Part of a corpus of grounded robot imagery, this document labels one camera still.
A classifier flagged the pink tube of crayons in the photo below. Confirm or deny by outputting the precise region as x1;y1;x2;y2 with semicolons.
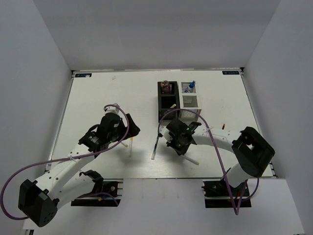
160;80;171;94

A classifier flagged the blue cap spray bottle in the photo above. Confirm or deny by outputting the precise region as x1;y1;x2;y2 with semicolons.
185;80;196;93

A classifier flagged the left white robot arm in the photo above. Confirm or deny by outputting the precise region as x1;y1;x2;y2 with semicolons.
18;113;140;227

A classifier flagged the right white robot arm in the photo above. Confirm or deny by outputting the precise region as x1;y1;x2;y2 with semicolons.
160;119;275;195

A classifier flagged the green gel pen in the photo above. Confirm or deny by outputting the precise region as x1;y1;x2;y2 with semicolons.
151;134;162;160

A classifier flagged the black mesh organizer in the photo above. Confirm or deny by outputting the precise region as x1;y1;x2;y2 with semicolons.
157;81;180;121

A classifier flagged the white mesh organizer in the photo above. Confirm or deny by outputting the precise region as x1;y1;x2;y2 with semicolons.
179;82;202;122

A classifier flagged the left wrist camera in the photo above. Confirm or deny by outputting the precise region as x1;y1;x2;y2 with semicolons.
104;103;120;115

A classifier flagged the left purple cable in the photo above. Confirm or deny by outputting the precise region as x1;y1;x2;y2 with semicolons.
0;104;130;220

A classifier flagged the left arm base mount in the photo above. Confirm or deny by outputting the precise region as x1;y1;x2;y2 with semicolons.
71;170;123;207

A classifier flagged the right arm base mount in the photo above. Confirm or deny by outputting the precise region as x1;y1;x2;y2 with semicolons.
201;180;252;209

